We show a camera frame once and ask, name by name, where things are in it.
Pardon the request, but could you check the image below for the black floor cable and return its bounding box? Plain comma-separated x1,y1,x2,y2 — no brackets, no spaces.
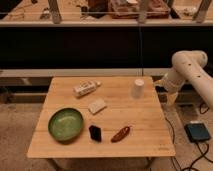
164,102,213,171

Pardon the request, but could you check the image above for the brown tray on shelf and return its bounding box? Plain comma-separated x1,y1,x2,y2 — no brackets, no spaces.
108,0,170,19

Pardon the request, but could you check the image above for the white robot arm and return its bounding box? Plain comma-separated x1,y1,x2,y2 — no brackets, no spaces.
154,50,213,110

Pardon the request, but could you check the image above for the red chili pepper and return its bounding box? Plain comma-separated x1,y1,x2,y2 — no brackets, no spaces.
111,126,130,143

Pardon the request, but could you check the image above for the wooden shelf bench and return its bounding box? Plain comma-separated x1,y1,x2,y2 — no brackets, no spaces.
0,0,213,27

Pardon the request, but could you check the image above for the green bowl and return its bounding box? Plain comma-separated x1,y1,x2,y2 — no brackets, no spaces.
48,108,84,142

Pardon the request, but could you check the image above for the white tube bottle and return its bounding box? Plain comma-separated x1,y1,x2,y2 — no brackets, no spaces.
73,81,101,98

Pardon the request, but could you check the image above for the white sponge block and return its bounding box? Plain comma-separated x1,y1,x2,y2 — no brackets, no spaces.
88,99,107,114

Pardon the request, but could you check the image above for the wooden table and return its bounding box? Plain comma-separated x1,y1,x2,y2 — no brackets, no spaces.
27,77,175,158

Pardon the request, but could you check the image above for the black eraser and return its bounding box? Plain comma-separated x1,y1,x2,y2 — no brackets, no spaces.
89,125,102,142

